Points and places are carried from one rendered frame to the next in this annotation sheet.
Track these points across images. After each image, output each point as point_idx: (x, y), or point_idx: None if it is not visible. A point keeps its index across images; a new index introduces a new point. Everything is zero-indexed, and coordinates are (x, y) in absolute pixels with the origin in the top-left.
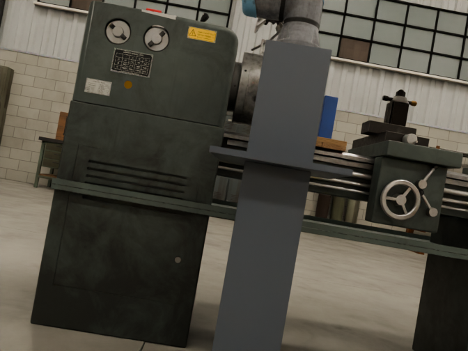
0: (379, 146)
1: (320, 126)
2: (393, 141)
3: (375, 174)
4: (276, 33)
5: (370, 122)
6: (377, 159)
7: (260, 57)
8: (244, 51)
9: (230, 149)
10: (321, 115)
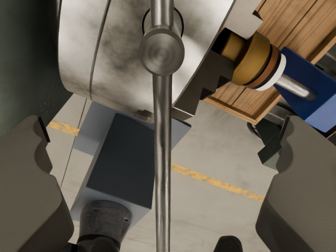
0: (276, 145)
1: (274, 86)
2: (266, 166)
3: (264, 126)
4: (155, 199)
5: None
6: (272, 134)
7: (118, 106)
8: (58, 55)
9: (83, 152)
10: (285, 93)
